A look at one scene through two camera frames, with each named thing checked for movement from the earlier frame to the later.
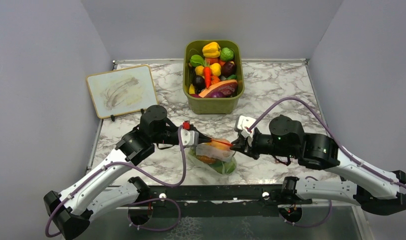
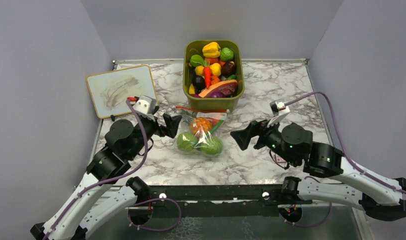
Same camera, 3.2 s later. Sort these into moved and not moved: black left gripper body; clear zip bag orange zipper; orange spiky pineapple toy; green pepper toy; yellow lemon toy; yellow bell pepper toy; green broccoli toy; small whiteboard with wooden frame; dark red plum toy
Moved: orange spiky pineapple toy; clear zip bag orange zipper; black left gripper body
Not moved: green broccoli toy; small whiteboard with wooden frame; dark red plum toy; green pepper toy; yellow bell pepper toy; yellow lemon toy
